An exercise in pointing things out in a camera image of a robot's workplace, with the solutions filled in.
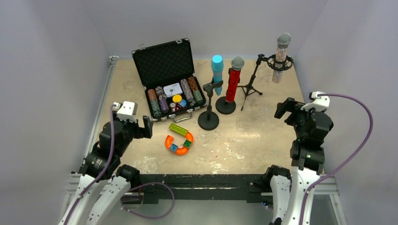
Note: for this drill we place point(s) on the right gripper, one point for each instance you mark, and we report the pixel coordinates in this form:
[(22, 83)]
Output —
[(290, 109)]

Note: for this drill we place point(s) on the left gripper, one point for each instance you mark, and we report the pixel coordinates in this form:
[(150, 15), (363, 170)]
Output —
[(140, 130)]

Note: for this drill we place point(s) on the black tripod shock-mount stand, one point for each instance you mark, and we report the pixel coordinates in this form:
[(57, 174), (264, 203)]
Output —
[(249, 89)]

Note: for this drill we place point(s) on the round-base mic stand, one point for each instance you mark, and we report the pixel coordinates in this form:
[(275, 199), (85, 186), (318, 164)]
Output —
[(209, 120), (224, 107)]

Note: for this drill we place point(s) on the glitter microphone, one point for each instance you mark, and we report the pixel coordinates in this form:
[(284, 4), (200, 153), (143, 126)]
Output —
[(283, 41)]

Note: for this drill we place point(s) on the red microphone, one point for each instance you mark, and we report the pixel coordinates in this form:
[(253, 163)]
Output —
[(236, 65)]

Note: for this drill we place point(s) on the blue microphone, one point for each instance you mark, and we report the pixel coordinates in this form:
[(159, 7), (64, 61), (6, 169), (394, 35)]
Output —
[(217, 66)]

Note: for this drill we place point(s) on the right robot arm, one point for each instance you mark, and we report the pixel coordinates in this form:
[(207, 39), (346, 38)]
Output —
[(292, 194)]

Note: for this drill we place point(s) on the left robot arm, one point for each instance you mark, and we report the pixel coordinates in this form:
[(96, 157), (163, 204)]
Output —
[(103, 180)]

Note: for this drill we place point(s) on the lime green toy brick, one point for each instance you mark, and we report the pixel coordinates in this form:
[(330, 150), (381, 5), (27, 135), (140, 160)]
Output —
[(178, 129)]

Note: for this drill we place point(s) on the blue toy brick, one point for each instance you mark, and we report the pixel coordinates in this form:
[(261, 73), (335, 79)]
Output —
[(173, 148)]

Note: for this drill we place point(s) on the yellow poker chip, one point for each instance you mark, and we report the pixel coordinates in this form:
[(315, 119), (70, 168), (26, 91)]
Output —
[(177, 98)]

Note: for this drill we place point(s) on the orange curved toy track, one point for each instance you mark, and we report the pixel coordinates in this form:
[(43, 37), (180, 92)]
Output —
[(181, 149)]

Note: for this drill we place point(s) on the dark green toy brick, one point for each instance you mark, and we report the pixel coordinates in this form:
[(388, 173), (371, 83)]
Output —
[(187, 144)]

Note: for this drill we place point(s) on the white card deck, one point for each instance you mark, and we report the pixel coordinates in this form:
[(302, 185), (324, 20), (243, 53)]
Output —
[(172, 89)]

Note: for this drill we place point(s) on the black poker chip case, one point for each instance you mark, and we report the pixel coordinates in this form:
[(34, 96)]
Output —
[(166, 64)]

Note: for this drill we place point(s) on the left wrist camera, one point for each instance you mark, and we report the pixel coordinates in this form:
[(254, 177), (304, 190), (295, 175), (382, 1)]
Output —
[(126, 111)]

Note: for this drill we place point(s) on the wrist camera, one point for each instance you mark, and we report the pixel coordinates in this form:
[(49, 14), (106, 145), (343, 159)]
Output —
[(126, 111), (318, 102)]

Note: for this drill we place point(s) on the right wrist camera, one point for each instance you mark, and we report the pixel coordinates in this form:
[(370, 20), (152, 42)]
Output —
[(318, 102)]

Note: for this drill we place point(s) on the black front table rail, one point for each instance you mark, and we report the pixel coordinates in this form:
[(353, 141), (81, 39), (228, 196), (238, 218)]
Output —
[(231, 187)]

